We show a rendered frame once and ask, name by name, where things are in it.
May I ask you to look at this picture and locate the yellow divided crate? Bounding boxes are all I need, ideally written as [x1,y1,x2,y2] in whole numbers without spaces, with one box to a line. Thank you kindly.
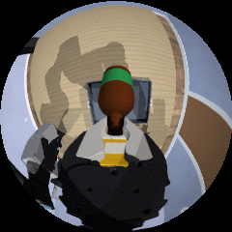
[100,139,129,167]

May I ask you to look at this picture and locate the brown bottle with green label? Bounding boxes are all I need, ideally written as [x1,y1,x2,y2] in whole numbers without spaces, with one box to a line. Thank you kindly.
[98,66,134,136]

